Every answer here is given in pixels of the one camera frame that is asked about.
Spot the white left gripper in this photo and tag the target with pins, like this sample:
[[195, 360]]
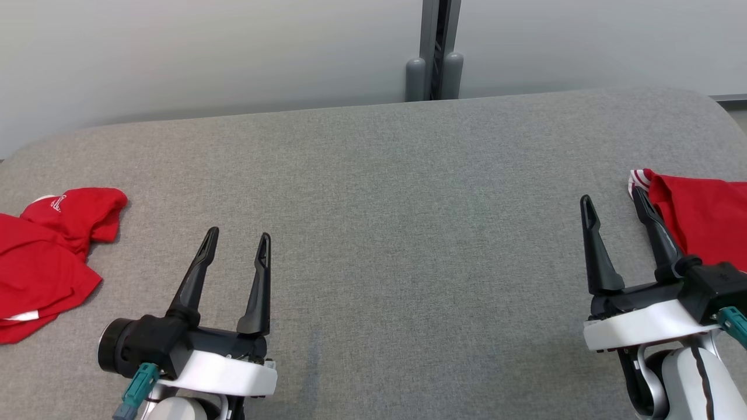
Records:
[[227, 373]]

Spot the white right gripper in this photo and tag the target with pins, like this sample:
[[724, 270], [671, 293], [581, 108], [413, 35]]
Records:
[[642, 326]]

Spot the red Bulls 23 jersey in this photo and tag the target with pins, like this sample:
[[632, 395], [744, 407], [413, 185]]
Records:
[[706, 216]]

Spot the red shirt with white trim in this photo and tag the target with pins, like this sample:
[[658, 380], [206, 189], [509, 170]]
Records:
[[46, 274]]

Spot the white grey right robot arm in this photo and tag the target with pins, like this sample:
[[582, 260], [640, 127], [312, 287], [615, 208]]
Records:
[[674, 379]]

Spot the grey fabric sofa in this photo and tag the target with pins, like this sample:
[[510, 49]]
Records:
[[379, 204]]

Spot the black right wrist camera housing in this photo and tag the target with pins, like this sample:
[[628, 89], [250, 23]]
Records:
[[712, 286]]

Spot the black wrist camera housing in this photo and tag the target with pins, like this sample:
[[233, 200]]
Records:
[[712, 286], [152, 344]]

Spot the black left wrist camera housing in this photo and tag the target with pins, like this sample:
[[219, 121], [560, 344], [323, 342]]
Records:
[[152, 344]]

